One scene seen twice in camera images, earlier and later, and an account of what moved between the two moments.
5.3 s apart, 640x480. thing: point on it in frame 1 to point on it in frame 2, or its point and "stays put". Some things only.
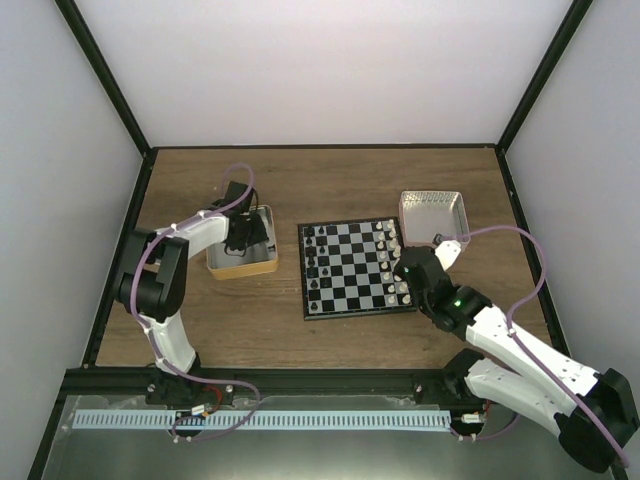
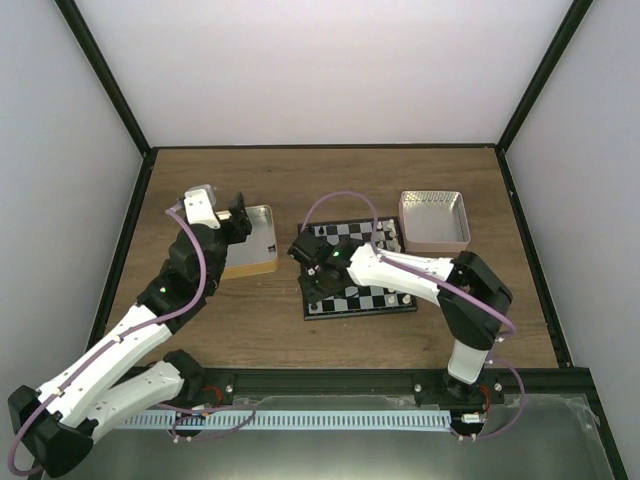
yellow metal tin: (258, 258) stays put
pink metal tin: (426, 214) stays put
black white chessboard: (348, 269) stays put
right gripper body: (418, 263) to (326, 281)
